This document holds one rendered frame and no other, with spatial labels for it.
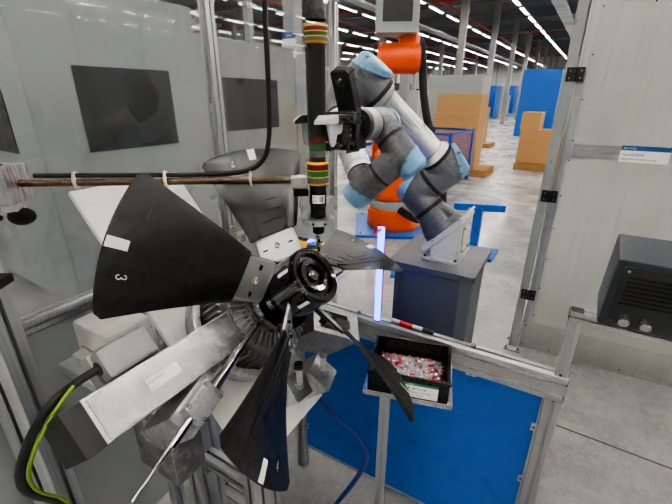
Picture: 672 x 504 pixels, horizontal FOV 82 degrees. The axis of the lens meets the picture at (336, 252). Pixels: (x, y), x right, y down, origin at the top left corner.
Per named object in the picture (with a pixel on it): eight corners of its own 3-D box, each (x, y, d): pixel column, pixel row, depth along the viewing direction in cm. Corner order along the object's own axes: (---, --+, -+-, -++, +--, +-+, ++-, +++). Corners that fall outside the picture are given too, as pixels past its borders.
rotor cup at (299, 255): (274, 344, 77) (316, 322, 69) (234, 284, 77) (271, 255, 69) (314, 312, 89) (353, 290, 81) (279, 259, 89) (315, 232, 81)
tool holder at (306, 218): (292, 228, 79) (290, 180, 75) (292, 217, 85) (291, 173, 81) (336, 227, 79) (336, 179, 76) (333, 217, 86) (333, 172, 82)
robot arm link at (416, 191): (418, 215, 149) (396, 187, 150) (446, 193, 143) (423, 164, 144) (411, 220, 138) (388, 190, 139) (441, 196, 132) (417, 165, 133)
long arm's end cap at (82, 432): (60, 416, 62) (79, 400, 55) (86, 455, 62) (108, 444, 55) (39, 429, 59) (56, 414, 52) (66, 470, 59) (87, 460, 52)
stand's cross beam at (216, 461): (203, 466, 113) (201, 456, 111) (213, 455, 116) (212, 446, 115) (252, 497, 104) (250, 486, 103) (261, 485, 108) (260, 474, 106)
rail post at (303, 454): (297, 464, 175) (290, 314, 145) (302, 457, 178) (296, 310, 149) (304, 468, 173) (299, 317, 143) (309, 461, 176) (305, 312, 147)
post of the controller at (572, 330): (553, 375, 103) (570, 310, 95) (554, 368, 105) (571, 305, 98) (566, 379, 101) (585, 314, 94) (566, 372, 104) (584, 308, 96)
